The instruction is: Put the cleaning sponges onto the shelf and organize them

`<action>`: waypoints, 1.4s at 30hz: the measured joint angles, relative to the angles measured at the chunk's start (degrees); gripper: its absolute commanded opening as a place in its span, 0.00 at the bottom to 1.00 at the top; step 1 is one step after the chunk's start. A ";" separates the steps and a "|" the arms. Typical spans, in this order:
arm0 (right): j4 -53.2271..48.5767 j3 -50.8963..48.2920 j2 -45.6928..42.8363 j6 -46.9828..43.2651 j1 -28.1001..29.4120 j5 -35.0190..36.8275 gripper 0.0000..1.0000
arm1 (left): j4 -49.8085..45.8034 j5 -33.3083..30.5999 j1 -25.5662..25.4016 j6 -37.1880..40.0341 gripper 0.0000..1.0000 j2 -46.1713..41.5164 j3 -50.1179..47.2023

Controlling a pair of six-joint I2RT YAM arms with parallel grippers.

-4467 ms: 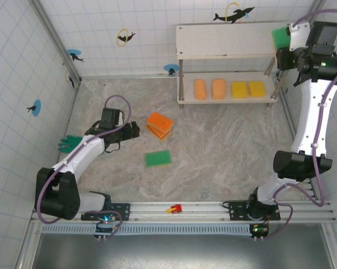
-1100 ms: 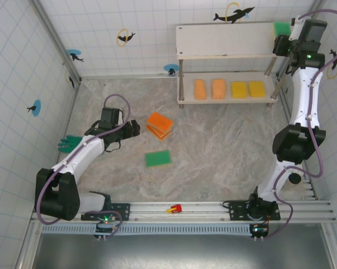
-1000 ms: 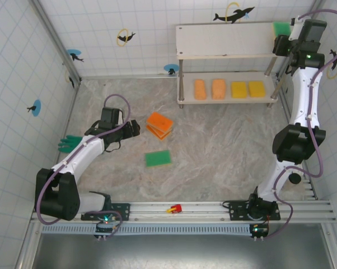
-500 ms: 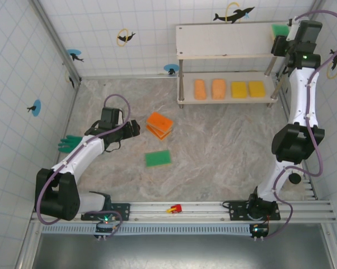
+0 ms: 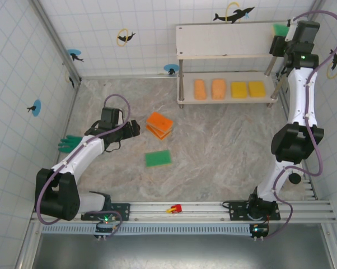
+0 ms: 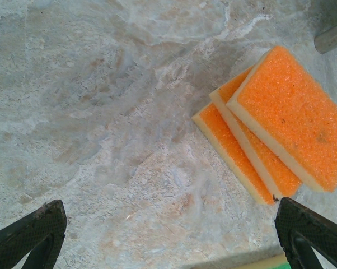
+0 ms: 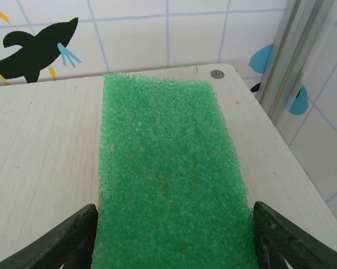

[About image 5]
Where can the black round knob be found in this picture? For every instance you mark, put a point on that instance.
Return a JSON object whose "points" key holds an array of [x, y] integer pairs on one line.
{"points": [[295, 178]]}

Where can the blue circle fish sticker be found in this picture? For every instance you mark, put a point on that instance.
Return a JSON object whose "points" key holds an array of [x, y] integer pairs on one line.
{"points": [[170, 67], [73, 53], [37, 107]]}

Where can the peach porous sponge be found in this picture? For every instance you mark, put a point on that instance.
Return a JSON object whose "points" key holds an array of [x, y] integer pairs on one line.
{"points": [[218, 89], [200, 89]]}

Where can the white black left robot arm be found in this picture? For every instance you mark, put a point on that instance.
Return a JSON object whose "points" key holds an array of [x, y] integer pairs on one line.
{"points": [[81, 152]]}

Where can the small red yellow toy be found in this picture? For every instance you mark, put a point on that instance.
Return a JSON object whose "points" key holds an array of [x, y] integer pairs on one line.
{"points": [[176, 208]]}

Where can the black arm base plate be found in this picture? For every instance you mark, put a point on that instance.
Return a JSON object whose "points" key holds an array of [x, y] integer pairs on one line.
{"points": [[123, 210], [235, 210]]}

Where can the long aluminium mounting rail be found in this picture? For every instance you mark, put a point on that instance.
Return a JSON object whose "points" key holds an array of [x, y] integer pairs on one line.
{"points": [[202, 210]]}

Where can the white two-tier shelf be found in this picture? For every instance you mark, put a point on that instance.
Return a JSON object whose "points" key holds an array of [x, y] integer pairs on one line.
{"points": [[227, 39]]}

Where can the orange scouring sponge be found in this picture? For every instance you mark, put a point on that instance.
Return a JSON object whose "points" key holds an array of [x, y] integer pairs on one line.
{"points": [[160, 121], [158, 136]]}

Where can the green scouring sponge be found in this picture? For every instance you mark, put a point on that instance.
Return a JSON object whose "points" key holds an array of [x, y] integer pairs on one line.
{"points": [[280, 29], [158, 158]]}

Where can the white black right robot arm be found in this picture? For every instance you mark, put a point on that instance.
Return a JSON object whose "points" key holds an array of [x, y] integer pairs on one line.
{"points": [[301, 95]]}

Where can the controller board with LED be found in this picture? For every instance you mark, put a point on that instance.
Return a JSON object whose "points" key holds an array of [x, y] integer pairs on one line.
{"points": [[105, 228], [259, 230]]}

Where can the green rubber glove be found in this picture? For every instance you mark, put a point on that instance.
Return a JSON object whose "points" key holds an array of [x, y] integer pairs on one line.
{"points": [[67, 144]]}

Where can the yellow foam sponge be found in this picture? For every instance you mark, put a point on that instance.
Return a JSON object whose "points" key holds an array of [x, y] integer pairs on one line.
{"points": [[239, 89], [256, 89]]}

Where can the black dolphin sticker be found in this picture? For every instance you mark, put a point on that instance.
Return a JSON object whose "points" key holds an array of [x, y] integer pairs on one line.
{"points": [[219, 17]]}

